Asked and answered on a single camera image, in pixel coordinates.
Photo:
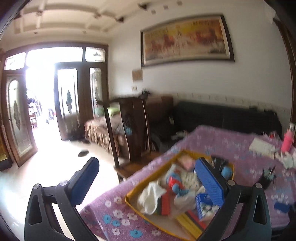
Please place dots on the wooden glass door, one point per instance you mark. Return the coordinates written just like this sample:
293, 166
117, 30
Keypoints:
65, 78

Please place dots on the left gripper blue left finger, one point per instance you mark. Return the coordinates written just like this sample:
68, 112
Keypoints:
41, 222

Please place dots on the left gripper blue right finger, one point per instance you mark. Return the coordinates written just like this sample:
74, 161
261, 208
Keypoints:
253, 222

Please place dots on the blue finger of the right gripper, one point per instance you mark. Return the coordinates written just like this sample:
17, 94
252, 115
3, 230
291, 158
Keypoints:
282, 207

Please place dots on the framed horse painting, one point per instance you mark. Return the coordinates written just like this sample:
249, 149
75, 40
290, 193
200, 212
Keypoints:
192, 38

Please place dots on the stack of coloured sponges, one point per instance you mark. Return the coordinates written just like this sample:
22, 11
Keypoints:
189, 220

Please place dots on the black electric motor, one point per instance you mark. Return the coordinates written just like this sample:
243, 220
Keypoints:
268, 176

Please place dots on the blue red cloth bundle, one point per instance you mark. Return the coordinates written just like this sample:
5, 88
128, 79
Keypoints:
174, 183

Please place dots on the yellow cardboard box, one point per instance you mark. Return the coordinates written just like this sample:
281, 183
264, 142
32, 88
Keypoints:
181, 197

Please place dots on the purple floral tablecloth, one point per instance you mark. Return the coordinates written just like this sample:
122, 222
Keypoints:
110, 218

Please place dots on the black sofa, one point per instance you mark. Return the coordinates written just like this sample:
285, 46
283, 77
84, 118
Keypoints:
186, 116

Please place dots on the white cloth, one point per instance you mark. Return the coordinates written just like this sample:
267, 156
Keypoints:
147, 201

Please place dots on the lemon print tissue pack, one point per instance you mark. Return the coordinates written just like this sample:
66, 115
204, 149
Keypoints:
190, 181

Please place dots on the brown armchair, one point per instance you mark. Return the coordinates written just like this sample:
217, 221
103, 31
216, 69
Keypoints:
158, 106

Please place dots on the pink thermos bottle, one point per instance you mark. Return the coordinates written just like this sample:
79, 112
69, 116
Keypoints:
288, 138

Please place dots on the dark wooden chair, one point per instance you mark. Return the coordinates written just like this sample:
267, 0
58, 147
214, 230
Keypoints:
135, 123

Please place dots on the white notebook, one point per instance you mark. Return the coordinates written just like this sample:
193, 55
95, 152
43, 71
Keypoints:
263, 148

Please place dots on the pink tissue pack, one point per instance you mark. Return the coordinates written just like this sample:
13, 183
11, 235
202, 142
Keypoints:
187, 162

